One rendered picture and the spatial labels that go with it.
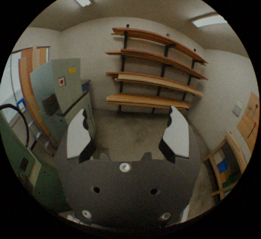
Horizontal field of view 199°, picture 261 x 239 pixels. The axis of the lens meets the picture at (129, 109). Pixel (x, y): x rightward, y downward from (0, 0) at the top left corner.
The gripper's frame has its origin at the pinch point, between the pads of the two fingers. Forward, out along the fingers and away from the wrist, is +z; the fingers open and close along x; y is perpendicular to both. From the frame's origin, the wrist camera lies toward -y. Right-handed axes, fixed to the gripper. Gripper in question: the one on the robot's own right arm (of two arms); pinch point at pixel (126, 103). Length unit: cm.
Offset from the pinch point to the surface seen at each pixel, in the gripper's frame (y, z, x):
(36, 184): 36, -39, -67
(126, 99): 62, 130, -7
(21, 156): 19, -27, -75
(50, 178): 50, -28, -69
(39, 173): 36, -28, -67
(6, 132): -1, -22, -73
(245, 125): 30, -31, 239
